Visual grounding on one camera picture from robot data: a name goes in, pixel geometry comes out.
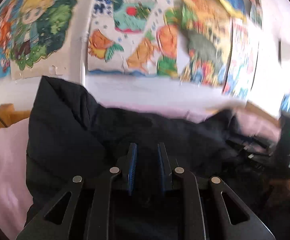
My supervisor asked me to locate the blue hanging cloth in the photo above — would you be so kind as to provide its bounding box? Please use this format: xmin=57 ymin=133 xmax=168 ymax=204
xmin=280 ymin=93 xmax=290 ymax=113

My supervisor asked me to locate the landscape whale drawing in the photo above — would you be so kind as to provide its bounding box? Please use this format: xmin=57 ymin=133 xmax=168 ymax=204
xmin=180 ymin=0 xmax=232 ymax=87

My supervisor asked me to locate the wooden bed frame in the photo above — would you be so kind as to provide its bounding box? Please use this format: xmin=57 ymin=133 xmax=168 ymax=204
xmin=0 ymin=102 xmax=280 ymax=128

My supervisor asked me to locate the black puffer jacket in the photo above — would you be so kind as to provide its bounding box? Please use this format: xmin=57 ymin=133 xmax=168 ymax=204
xmin=25 ymin=75 xmax=290 ymax=240

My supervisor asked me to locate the pink bed duvet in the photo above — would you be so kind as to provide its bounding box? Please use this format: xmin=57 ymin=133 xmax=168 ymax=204
xmin=0 ymin=113 xmax=279 ymax=239

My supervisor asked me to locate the doodle collage drawing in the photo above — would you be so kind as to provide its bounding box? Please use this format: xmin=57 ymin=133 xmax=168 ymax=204
xmin=223 ymin=19 xmax=259 ymax=100

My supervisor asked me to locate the juice and oranges drawing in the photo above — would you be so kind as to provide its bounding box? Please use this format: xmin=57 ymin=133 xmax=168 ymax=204
xmin=87 ymin=0 xmax=181 ymax=79

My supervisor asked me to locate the red-haired child drawing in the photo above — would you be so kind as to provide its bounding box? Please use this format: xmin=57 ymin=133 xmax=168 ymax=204
xmin=249 ymin=0 xmax=263 ymax=28

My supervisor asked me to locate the blond boy drawing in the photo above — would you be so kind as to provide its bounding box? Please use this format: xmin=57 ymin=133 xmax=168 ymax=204
xmin=10 ymin=0 xmax=79 ymax=80

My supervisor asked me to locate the orange mermaid drawing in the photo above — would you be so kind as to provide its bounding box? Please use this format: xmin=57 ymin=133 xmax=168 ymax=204
xmin=0 ymin=0 xmax=18 ymax=79

